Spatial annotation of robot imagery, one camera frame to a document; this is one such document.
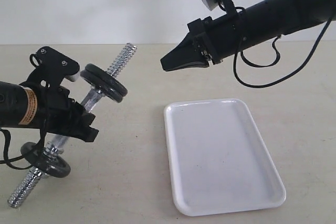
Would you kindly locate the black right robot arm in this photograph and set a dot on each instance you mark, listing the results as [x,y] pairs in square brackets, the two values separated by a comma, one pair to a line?
[271,18]

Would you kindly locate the white rectangular plastic tray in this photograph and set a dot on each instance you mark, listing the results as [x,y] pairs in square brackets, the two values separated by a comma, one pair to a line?
[218,160]

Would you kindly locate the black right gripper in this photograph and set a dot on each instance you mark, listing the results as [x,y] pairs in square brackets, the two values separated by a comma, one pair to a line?
[207,41]

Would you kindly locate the black weight plate end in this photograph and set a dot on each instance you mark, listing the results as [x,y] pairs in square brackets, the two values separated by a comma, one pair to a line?
[101,86]

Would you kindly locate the black weight plate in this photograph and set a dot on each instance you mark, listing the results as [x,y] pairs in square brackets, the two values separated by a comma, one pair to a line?
[53,166]
[107,78]

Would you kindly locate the chrome threaded dumbbell bar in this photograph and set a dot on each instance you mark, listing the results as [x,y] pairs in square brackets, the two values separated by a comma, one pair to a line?
[34,175]

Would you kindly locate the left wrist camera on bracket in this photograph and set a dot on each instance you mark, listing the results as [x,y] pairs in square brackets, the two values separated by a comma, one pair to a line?
[51,66]

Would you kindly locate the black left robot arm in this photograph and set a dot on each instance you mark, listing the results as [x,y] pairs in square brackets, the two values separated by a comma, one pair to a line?
[33,107]

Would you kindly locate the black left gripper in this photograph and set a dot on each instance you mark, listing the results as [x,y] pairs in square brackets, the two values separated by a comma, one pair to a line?
[57,113]

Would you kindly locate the chrome spinlock collar nut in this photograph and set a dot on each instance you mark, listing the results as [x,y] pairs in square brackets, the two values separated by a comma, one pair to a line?
[51,151]

